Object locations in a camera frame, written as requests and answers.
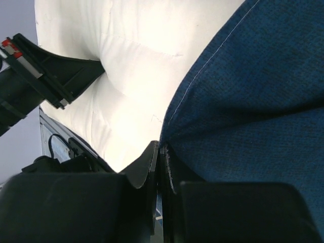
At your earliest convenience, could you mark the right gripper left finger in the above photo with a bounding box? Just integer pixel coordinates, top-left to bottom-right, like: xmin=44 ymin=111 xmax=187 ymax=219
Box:
xmin=1 ymin=141 xmax=159 ymax=242

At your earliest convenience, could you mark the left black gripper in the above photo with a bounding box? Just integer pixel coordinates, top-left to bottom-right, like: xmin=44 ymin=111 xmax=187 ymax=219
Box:
xmin=1 ymin=33 xmax=104 ymax=109

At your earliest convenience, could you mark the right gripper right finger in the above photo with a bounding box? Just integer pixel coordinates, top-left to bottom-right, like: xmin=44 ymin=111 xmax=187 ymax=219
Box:
xmin=159 ymin=147 xmax=321 ymax=242

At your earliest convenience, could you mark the cream white pillow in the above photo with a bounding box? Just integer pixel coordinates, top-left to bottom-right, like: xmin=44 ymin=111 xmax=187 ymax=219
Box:
xmin=34 ymin=1 xmax=241 ymax=172

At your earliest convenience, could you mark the dark blue embroidered pillowcase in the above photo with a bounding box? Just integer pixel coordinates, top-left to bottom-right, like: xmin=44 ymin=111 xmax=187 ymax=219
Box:
xmin=160 ymin=0 xmax=323 ymax=233

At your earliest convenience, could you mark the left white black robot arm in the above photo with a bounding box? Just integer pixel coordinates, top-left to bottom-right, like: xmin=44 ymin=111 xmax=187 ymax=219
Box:
xmin=1 ymin=33 xmax=104 ymax=135

